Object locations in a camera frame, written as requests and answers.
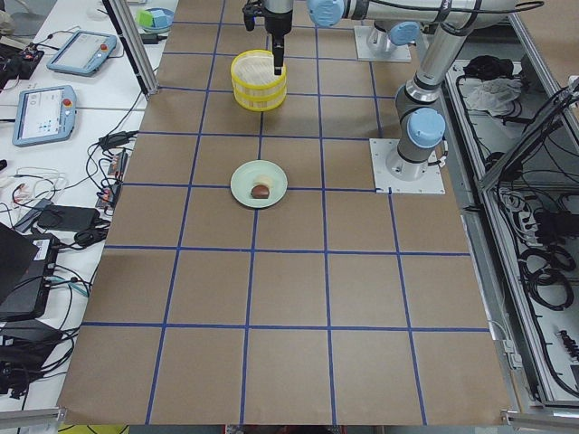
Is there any black laptop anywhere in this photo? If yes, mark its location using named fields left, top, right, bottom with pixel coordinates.
left=1, top=223, right=58, bottom=322

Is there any upper blue teach pendant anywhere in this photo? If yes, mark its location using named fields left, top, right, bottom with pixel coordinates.
left=47, top=31, right=118, bottom=77

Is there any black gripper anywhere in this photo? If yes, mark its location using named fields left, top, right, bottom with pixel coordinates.
left=264, top=10, right=290, bottom=75

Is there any aluminium frame post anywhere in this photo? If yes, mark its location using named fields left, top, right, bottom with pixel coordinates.
left=102, top=0, right=158, bottom=99

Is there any light green plate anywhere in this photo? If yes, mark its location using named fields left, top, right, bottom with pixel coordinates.
left=230, top=160, right=288, bottom=209

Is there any white bun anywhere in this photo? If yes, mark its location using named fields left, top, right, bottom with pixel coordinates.
left=253, top=175, right=273, bottom=189

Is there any black power adapter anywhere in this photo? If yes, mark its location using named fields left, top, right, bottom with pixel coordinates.
left=37, top=204, right=100, bottom=231

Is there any brown bun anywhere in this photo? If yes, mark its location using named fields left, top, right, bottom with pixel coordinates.
left=251, top=185, right=270, bottom=200

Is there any lower blue teach pendant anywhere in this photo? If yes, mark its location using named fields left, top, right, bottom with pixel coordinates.
left=12, top=85, right=77, bottom=147

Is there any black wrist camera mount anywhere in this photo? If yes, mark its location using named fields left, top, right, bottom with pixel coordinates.
left=242, top=0, right=266, bottom=32

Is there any yellow steamer bottom layer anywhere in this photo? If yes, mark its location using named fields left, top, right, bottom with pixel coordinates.
left=233, top=89, right=287, bottom=112

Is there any yellow steamer top layer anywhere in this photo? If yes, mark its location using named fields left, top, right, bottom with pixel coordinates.
left=230, top=49, right=287, bottom=99

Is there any blue teach pendant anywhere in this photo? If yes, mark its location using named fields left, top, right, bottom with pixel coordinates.
left=47, top=31, right=118, bottom=77
left=12, top=85, right=77, bottom=147

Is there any blue bowl with blocks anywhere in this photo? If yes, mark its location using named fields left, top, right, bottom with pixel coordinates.
left=136, top=7, right=175, bottom=33

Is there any white cloth bundle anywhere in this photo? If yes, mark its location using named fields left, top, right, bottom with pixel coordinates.
left=465, top=78, right=523, bottom=117

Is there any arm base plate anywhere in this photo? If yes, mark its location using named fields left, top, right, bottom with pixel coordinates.
left=369, top=138, right=446, bottom=195
left=354, top=23, right=418, bottom=62

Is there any yellow steamer layer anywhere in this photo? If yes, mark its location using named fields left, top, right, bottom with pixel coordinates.
left=230, top=49, right=287, bottom=99
left=233, top=89, right=287, bottom=112

